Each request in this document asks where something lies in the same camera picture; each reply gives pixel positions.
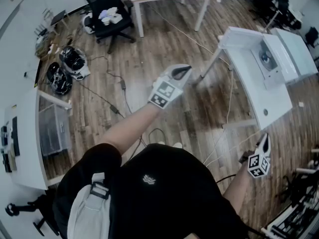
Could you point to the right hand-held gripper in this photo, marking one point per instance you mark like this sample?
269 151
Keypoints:
259 164

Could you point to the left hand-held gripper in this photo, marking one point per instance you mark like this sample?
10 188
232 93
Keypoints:
165 89

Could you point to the person's right forearm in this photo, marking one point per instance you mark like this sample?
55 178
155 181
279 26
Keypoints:
236 190

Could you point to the person's left forearm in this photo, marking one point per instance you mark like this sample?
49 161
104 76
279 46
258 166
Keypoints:
132 128

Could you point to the white table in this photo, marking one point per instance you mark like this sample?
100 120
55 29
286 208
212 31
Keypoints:
259 96

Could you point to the black and white rack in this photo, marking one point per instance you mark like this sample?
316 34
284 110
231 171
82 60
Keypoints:
299 213

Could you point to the black office chair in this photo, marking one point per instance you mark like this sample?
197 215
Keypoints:
109 31

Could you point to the cluster of white dishes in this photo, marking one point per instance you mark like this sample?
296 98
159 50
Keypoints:
109 15

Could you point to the white wheeled device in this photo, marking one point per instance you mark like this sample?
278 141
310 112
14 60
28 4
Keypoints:
87 24

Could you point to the black device in plastic bag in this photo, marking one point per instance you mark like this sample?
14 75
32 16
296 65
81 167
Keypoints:
58 80
73 60

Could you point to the person's black shirt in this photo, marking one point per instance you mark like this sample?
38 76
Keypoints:
162 195

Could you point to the black tripod equipment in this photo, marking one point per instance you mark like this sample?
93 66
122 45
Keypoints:
276 4

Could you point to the black folding chair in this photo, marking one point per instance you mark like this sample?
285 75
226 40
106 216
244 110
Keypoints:
312 36

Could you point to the clear plastic storage box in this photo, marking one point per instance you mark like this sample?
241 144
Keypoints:
53 128

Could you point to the cardboard box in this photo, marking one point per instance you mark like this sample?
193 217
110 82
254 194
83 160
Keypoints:
45 45

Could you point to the white desk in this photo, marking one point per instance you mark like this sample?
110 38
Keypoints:
25 138

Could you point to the black floor stand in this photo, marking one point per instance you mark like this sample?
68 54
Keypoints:
30 208

